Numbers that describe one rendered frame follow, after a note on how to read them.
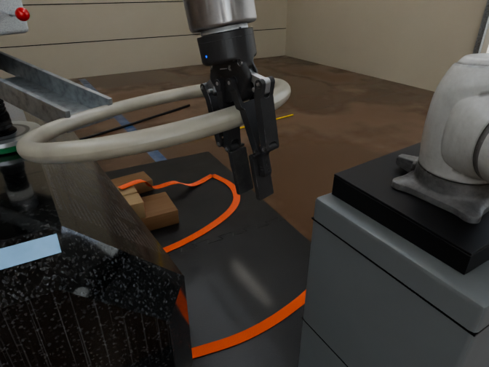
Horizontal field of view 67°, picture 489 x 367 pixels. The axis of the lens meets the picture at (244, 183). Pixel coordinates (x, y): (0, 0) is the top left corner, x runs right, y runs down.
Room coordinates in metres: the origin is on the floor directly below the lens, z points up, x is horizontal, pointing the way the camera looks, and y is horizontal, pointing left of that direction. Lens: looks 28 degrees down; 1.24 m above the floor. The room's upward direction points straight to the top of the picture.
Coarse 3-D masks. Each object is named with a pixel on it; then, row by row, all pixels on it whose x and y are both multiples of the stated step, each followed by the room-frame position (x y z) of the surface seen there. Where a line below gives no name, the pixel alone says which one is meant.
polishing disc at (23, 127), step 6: (18, 126) 1.09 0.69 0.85; (24, 126) 1.09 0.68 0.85; (30, 126) 1.09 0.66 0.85; (36, 126) 1.09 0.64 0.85; (18, 132) 1.04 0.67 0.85; (24, 132) 1.04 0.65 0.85; (0, 138) 0.98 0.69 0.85; (6, 138) 0.98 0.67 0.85; (12, 138) 0.98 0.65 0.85; (18, 138) 0.98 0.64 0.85; (0, 144) 0.94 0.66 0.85; (6, 144) 0.95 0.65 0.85; (12, 144) 0.96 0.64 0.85
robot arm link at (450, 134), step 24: (456, 72) 0.66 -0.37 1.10; (480, 72) 0.63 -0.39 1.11; (456, 96) 0.64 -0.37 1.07; (480, 96) 0.61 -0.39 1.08; (432, 120) 0.67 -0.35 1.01; (456, 120) 0.62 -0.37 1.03; (480, 120) 0.58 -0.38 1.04; (432, 144) 0.66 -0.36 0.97; (456, 144) 0.60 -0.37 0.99; (432, 168) 0.65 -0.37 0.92; (456, 168) 0.61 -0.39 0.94
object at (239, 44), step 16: (224, 32) 0.49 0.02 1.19; (240, 32) 0.49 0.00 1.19; (208, 48) 0.49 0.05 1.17; (224, 48) 0.48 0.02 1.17; (240, 48) 0.49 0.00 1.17; (208, 64) 0.50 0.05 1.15; (224, 64) 0.51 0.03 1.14; (240, 64) 0.49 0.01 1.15; (224, 80) 0.51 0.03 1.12; (240, 80) 0.49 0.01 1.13
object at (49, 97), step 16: (0, 64) 1.07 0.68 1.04; (16, 64) 1.02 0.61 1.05; (0, 80) 0.86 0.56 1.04; (16, 80) 0.99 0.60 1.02; (32, 80) 0.99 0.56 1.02; (48, 80) 0.95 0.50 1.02; (64, 80) 0.92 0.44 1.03; (0, 96) 0.87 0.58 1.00; (16, 96) 0.83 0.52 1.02; (32, 96) 0.80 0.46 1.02; (48, 96) 0.91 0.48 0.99; (64, 96) 0.92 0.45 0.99; (80, 96) 0.89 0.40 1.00; (96, 96) 0.85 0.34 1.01; (32, 112) 0.81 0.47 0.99; (48, 112) 0.77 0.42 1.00; (64, 112) 0.74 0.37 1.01; (80, 128) 0.77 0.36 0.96
